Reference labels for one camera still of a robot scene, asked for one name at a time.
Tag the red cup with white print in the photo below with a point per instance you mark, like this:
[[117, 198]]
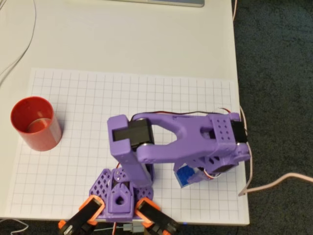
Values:
[[44, 139]]

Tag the blue toy brick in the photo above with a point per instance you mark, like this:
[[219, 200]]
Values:
[[183, 176]]

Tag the silver laptop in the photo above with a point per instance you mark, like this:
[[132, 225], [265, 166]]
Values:
[[171, 2]]

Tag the black and orange clamp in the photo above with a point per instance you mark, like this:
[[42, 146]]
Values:
[[80, 218], [156, 218]]

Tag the white grid paper sheet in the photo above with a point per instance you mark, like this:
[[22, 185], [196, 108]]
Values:
[[73, 98]]

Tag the purple 3D-printed robot arm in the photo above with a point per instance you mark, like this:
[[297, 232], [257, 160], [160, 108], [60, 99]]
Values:
[[190, 129]]

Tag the purple gripper with servo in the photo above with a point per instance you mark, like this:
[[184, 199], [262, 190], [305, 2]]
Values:
[[197, 180]]

